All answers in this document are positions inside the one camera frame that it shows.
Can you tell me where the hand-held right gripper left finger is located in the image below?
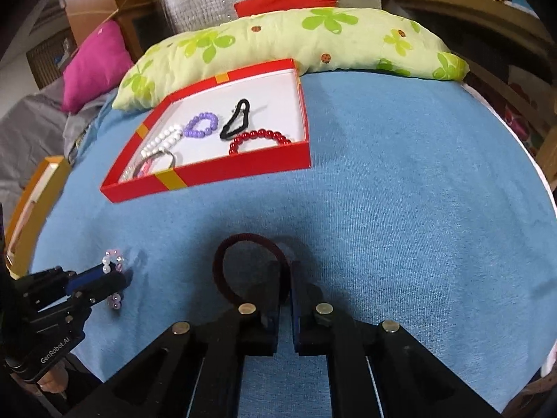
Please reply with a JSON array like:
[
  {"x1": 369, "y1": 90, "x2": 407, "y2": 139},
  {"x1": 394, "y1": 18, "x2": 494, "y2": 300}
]
[{"x1": 76, "y1": 261, "x2": 283, "y2": 418}]

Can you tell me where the person's left hand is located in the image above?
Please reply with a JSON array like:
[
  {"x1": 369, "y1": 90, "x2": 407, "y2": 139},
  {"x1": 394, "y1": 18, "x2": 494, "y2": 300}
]
[{"x1": 37, "y1": 365, "x2": 69, "y2": 398}]

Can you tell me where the green floral pillow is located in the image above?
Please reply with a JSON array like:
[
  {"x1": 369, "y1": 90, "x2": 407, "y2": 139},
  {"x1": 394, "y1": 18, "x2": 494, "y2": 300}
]
[{"x1": 112, "y1": 7, "x2": 470, "y2": 111}]

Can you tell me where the pink pillow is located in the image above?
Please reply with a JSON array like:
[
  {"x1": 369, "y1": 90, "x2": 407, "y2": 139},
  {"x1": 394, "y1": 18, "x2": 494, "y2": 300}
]
[{"x1": 61, "y1": 20, "x2": 135, "y2": 114}]

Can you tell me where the red cushion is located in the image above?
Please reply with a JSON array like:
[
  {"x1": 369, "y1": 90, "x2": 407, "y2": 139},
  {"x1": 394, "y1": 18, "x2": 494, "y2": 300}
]
[{"x1": 234, "y1": 0, "x2": 338, "y2": 19}]

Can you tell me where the blue blanket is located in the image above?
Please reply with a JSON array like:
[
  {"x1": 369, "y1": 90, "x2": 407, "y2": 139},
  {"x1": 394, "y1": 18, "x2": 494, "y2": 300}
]
[{"x1": 30, "y1": 72, "x2": 557, "y2": 414}]

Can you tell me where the red bead bracelet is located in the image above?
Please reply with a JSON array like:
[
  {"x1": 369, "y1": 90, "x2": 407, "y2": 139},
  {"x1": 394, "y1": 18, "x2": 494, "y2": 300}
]
[{"x1": 228, "y1": 129, "x2": 293, "y2": 156}]

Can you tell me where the pink heart bead bracelet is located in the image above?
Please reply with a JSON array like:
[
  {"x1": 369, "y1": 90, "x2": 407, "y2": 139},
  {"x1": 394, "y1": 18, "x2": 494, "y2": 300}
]
[{"x1": 122, "y1": 149, "x2": 178, "y2": 180}]

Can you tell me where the black hair tie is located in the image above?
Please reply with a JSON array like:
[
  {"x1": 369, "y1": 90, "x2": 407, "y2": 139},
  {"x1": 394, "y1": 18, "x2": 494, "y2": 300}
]
[{"x1": 219, "y1": 99, "x2": 253, "y2": 141}]

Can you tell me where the grey blanket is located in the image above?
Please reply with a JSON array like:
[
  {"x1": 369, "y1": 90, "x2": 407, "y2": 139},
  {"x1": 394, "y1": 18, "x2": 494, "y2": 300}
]
[{"x1": 0, "y1": 87, "x2": 109, "y2": 202}]

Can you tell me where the pink and white bead bracelet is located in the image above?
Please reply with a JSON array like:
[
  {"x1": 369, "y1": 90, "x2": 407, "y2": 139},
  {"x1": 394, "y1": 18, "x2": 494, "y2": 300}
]
[{"x1": 101, "y1": 247, "x2": 127, "y2": 313}]

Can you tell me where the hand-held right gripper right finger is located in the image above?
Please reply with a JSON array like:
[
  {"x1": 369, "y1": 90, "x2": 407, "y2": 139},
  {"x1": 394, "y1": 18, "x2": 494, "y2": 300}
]
[{"x1": 289, "y1": 261, "x2": 505, "y2": 418}]

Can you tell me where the dark red hair tie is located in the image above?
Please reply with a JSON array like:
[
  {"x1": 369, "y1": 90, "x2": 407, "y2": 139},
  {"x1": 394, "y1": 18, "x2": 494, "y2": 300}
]
[{"x1": 213, "y1": 234, "x2": 297, "y2": 308}]

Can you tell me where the white mattress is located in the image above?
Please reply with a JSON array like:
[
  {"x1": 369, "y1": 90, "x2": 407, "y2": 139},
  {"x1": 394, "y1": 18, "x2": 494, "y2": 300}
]
[{"x1": 461, "y1": 83, "x2": 557, "y2": 227}]

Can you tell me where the curved wooden board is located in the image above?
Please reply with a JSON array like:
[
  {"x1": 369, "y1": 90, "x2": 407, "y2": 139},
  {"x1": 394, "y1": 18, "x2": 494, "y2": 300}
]
[{"x1": 61, "y1": 0, "x2": 153, "y2": 45}]

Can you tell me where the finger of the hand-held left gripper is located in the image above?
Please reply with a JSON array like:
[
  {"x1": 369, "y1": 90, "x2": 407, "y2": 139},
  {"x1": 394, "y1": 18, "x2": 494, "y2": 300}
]
[
  {"x1": 15, "y1": 265, "x2": 109, "y2": 300},
  {"x1": 72, "y1": 271, "x2": 134, "y2": 308}
]

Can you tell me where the brown storage cabinet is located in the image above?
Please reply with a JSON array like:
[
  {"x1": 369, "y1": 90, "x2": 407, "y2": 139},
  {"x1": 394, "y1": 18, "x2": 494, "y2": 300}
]
[{"x1": 26, "y1": 28, "x2": 77, "y2": 90}]

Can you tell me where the purple bead bracelet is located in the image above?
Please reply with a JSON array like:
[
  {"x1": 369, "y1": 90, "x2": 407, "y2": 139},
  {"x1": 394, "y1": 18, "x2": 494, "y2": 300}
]
[{"x1": 183, "y1": 112, "x2": 219, "y2": 139}]

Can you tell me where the red jewelry box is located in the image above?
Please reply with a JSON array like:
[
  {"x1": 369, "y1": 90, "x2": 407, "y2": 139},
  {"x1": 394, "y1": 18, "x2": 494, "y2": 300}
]
[{"x1": 100, "y1": 59, "x2": 313, "y2": 204}]

